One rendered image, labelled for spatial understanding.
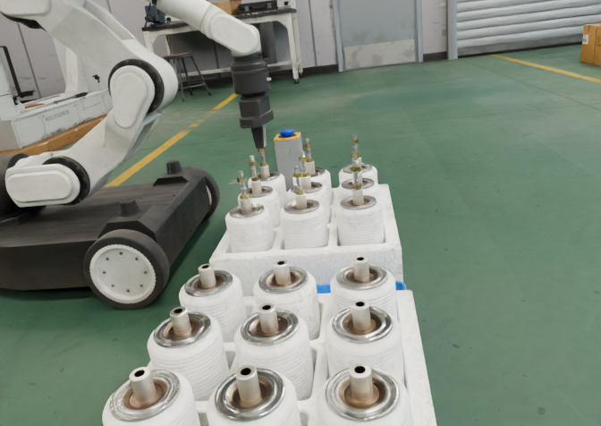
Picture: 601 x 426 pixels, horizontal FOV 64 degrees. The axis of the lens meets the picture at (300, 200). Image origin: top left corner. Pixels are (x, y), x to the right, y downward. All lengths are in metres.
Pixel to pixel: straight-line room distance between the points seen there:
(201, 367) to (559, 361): 0.63
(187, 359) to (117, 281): 0.65
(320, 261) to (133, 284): 0.50
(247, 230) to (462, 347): 0.48
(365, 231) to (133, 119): 0.66
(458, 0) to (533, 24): 0.89
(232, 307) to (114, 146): 0.75
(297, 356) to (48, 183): 1.00
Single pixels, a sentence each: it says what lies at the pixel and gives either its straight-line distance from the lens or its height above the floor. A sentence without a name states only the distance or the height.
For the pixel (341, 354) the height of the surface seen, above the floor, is 0.24.
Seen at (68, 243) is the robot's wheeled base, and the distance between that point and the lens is 1.35.
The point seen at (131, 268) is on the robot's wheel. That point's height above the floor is 0.11.
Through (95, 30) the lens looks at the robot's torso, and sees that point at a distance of 1.36.
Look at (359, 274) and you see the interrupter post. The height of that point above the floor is 0.26.
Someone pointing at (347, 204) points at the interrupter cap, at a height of 0.25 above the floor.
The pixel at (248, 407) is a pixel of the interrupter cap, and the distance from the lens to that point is 0.54.
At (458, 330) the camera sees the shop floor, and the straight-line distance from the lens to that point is 1.05.
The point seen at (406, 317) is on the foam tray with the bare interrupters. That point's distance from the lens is 0.76.
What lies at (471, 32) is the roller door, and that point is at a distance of 6.16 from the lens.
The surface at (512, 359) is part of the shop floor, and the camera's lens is 0.99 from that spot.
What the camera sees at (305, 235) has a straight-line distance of 0.98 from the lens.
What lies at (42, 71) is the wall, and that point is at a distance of 7.15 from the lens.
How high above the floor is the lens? 0.61
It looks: 20 degrees down
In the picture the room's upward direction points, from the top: 7 degrees counter-clockwise
